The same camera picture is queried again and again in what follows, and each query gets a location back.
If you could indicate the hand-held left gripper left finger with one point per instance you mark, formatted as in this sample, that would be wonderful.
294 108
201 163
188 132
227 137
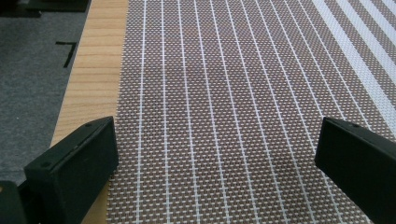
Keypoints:
71 174

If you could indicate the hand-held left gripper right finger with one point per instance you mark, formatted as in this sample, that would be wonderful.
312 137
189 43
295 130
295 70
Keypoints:
358 165

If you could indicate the brown woven striped placemat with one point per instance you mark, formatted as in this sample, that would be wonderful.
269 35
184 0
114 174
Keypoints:
224 109

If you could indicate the dark stand base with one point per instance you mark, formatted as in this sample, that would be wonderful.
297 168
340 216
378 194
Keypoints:
46 6

